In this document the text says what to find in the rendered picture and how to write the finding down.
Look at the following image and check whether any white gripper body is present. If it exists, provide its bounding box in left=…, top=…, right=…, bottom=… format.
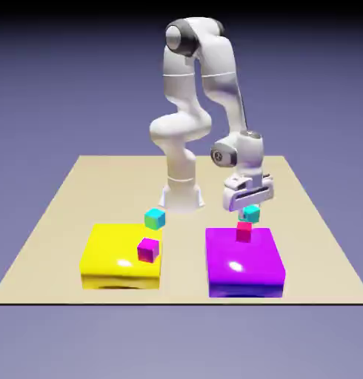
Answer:
left=222, top=175, right=275, bottom=213

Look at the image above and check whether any large purple box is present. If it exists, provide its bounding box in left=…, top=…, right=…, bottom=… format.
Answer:
left=204, top=227, right=287, bottom=299

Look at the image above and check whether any small cyan cube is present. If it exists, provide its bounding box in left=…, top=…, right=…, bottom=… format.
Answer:
left=144, top=207, right=167, bottom=231
left=238, top=204, right=262, bottom=224

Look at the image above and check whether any large yellow box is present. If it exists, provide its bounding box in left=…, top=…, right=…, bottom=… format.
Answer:
left=79, top=223, right=164, bottom=291

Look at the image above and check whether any small magenta cube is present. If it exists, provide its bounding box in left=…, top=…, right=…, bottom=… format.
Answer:
left=136, top=237, right=161, bottom=264

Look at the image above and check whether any small red cube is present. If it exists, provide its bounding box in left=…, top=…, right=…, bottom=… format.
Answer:
left=236, top=221, right=253, bottom=244

